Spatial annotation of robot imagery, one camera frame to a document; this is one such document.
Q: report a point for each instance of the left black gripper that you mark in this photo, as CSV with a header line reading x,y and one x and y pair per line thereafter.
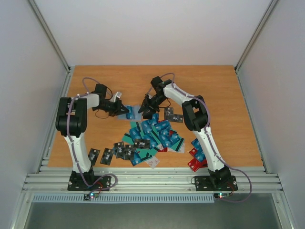
x,y
118,110

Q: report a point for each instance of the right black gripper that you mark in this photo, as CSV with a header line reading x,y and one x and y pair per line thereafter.
x,y
150,106

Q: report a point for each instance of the black vip membership card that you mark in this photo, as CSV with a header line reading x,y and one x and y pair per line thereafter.
x,y
141,143

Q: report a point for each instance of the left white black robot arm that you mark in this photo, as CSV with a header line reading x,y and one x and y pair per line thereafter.
x,y
71,121

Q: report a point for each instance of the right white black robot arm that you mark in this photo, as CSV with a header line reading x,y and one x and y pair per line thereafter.
x,y
197,119

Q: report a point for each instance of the black card top right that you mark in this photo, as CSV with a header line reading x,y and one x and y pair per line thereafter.
x,y
168,111

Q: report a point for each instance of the black card far right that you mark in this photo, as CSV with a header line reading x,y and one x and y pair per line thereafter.
x,y
176,118

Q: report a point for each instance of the teal card magnetic stripe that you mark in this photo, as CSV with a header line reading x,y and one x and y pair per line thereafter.
x,y
127,138

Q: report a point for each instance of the far left black vip card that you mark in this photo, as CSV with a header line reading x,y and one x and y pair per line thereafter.
x,y
93,155

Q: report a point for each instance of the white card with red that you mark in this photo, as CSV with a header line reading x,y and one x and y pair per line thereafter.
x,y
153,162

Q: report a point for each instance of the blue card right edge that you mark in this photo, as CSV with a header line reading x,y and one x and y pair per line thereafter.
x,y
199,155

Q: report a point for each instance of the red card front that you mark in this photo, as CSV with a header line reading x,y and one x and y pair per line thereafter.
x,y
195,164

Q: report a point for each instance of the left small circuit board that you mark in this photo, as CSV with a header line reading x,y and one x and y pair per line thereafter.
x,y
90,196

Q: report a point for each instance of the small circuit board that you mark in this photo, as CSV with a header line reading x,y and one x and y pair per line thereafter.
x,y
222,195
90,196

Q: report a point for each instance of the right small circuit board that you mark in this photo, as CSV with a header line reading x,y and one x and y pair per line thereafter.
x,y
222,195

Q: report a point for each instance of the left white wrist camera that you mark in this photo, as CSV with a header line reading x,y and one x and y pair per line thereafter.
x,y
116,97

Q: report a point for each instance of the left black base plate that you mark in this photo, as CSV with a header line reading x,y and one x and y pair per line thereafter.
x,y
77,183

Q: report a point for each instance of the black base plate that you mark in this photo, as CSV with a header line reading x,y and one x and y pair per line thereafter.
x,y
203,183
77,183

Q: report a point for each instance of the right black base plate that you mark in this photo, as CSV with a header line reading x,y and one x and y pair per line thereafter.
x,y
203,183

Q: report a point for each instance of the grey slotted cable duct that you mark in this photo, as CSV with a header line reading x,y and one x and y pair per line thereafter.
x,y
123,198

